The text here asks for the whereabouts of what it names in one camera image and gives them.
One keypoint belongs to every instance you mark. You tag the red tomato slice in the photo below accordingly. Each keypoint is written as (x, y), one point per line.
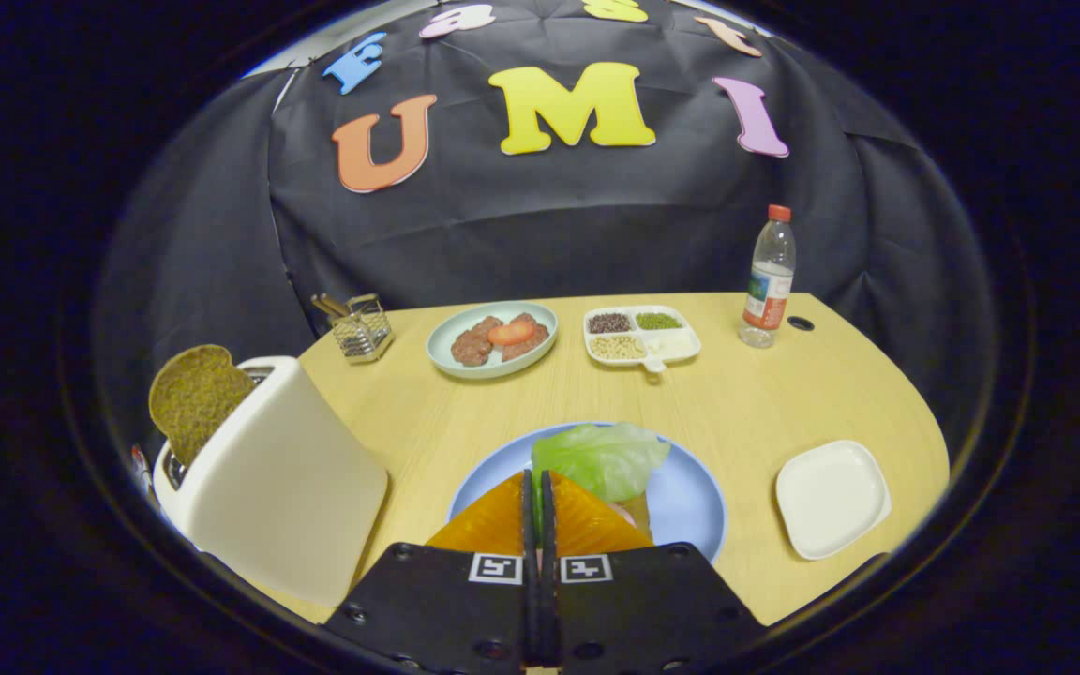
(512, 332)

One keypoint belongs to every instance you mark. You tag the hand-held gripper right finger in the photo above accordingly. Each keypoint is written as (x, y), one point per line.
(643, 609)

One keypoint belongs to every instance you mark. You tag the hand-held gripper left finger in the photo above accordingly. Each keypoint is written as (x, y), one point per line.
(446, 609)

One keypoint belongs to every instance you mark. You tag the green lettuce leaf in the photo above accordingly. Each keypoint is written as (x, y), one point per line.
(601, 459)

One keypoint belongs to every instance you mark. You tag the small white square plate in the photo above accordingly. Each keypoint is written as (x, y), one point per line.
(831, 497)

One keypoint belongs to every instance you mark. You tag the brown bread slice with ham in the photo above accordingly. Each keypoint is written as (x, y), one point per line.
(645, 520)

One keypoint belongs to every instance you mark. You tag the white divided seed tray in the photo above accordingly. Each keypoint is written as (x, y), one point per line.
(667, 345)

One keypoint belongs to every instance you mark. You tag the clear plastic water bottle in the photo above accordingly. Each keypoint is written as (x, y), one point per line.
(770, 286)

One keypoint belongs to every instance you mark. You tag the brown meat patty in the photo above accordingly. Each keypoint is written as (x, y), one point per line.
(531, 339)
(472, 345)

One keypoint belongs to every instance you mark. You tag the brown toast bread slice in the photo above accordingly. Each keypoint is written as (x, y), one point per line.
(195, 398)

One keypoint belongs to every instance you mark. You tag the metal mesh utensil holder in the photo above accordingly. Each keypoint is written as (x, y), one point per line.
(364, 333)

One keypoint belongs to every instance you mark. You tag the black backdrop cloth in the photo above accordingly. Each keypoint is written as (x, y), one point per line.
(549, 216)

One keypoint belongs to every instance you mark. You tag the white toaster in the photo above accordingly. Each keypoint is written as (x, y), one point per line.
(287, 497)

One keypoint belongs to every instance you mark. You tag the pale green plate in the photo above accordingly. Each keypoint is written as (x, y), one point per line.
(446, 361)

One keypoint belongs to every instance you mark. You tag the blue plate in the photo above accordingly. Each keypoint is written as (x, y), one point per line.
(685, 502)

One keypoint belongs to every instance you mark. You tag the wooden chopsticks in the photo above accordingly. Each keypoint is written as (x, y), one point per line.
(329, 305)

